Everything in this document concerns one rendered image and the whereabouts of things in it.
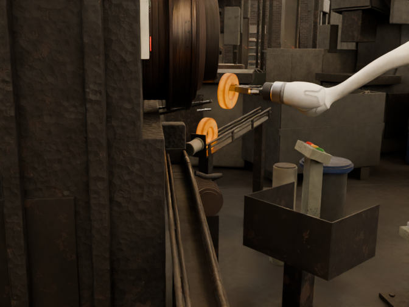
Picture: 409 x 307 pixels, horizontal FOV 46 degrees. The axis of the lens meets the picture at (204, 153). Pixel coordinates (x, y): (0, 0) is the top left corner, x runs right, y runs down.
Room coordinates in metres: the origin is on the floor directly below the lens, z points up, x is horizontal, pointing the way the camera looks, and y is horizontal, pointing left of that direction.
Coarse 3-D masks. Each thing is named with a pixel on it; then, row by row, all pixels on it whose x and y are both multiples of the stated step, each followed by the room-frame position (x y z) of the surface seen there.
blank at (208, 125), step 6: (204, 120) 2.11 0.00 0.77; (210, 120) 2.13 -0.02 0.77; (198, 126) 2.09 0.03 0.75; (204, 126) 2.08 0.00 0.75; (210, 126) 2.13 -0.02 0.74; (216, 126) 2.18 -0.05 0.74; (198, 132) 2.07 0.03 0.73; (204, 132) 2.08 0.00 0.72; (210, 132) 2.16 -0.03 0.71; (216, 132) 2.18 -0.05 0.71; (210, 138) 2.15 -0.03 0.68
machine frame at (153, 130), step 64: (0, 0) 1.07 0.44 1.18; (64, 0) 1.11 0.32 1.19; (128, 0) 1.13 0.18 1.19; (0, 64) 1.07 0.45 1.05; (64, 64) 1.11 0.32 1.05; (128, 64) 1.13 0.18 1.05; (0, 128) 1.07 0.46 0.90; (64, 128) 1.11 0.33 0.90; (128, 128) 1.13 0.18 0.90; (0, 192) 1.09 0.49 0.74; (64, 192) 1.11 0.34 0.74; (128, 192) 1.13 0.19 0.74; (0, 256) 1.08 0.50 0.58; (64, 256) 1.10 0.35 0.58; (128, 256) 1.13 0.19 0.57
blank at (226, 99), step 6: (222, 78) 2.04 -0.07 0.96; (228, 78) 2.04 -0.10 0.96; (234, 78) 2.09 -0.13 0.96; (222, 84) 2.02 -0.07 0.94; (228, 84) 2.04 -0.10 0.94; (222, 90) 2.01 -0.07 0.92; (228, 90) 2.05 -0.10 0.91; (222, 96) 2.02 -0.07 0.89; (228, 96) 2.05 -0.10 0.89; (234, 96) 2.11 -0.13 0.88; (222, 102) 2.03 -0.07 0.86; (228, 102) 2.05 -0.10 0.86; (234, 102) 2.11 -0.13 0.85; (228, 108) 2.06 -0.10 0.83
